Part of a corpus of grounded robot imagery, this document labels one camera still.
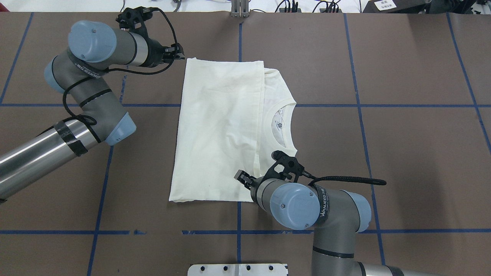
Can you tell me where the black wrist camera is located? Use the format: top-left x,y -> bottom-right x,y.
115,7 -> 155,37
262,150 -> 315,183

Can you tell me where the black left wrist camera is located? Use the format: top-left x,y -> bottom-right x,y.
115,7 -> 155,37

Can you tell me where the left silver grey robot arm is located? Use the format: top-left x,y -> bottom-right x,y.
1,20 -> 185,203

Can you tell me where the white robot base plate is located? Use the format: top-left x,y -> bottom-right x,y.
187,263 -> 289,276

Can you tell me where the black right camera cable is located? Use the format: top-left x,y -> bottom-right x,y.
303,171 -> 387,186

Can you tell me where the cream long-sleeve cat shirt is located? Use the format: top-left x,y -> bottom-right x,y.
169,58 -> 297,202

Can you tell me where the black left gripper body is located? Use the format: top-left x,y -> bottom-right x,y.
148,39 -> 181,68

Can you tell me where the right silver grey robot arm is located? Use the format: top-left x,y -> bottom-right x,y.
235,171 -> 425,276

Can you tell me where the black labelled box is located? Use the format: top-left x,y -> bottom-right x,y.
362,0 -> 431,14

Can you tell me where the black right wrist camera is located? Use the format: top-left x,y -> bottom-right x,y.
262,150 -> 315,183

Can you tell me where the aluminium frame post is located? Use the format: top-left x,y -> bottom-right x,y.
230,0 -> 250,18

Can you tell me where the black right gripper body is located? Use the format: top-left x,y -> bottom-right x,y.
234,170 -> 265,190

